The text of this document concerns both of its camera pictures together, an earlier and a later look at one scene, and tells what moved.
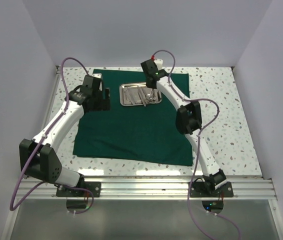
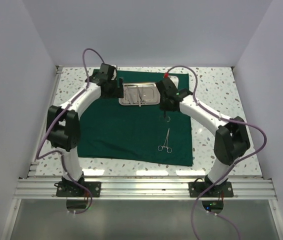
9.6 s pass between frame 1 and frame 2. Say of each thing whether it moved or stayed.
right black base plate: stayed
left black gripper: moved
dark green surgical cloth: stayed
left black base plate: stayed
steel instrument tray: stayed
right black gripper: moved
